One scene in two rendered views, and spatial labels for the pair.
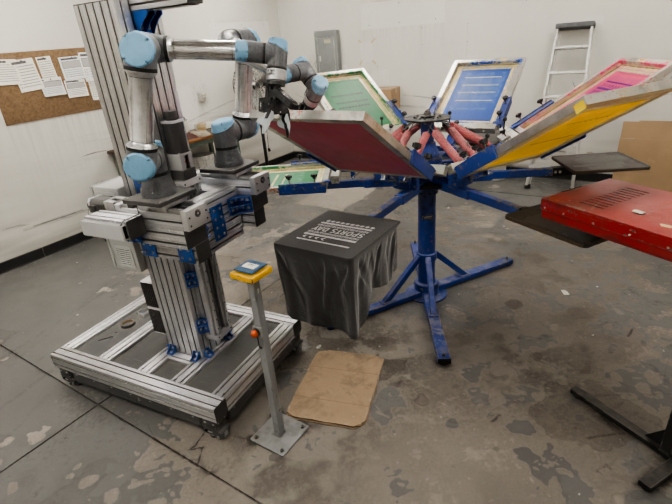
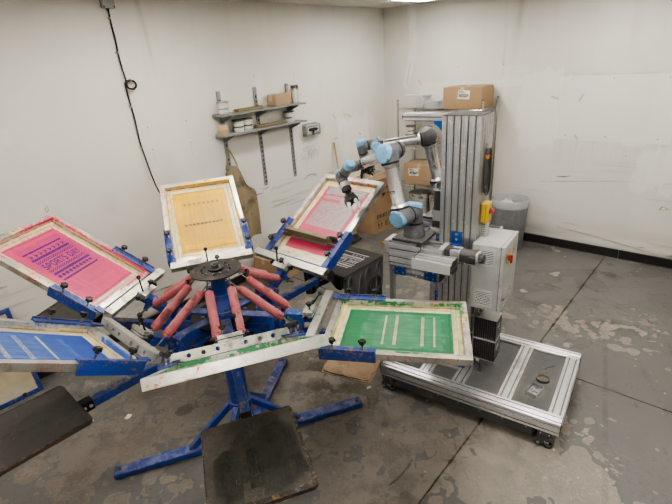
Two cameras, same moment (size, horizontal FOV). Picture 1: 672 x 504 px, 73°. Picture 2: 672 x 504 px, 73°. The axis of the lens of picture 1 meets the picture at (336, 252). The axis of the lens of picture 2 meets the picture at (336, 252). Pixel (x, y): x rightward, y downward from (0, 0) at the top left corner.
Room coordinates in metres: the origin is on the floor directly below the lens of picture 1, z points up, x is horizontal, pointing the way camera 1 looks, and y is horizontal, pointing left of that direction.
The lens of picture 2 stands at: (5.31, 0.37, 2.39)
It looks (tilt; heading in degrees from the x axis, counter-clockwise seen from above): 23 degrees down; 188
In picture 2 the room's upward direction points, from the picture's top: 4 degrees counter-clockwise
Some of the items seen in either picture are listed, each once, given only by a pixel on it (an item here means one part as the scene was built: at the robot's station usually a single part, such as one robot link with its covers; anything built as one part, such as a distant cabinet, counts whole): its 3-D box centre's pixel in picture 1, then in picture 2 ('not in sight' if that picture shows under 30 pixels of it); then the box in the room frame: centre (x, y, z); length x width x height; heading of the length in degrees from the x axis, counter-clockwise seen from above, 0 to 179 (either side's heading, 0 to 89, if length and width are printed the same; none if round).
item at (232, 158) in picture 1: (227, 154); (414, 227); (2.39, 0.52, 1.31); 0.15 x 0.15 x 0.10
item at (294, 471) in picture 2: not in sight; (241, 394); (3.61, -0.38, 0.91); 1.34 x 0.40 x 0.08; 25
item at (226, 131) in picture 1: (224, 131); (413, 211); (2.40, 0.51, 1.42); 0.13 x 0.12 x 0.14; 142
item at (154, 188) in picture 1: (156, 182); not in sight; (1.96, 0.75, 1.31); 0.15 x 0.15 x 0.10
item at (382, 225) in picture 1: (338, 231); (342, 259); (2.09, -0.02, 0.95); 0.48 x 0.44 x 0.01; 145
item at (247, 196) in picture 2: not in sight; (237, 195); (0.57, -1.34, 1.06); 0.53 x 0.07 x 1.05; 145
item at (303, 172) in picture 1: (292, 165); (370, 313); (3.08, 0.24, 1.05); 1.08 x 0.61 x 0.23; 85
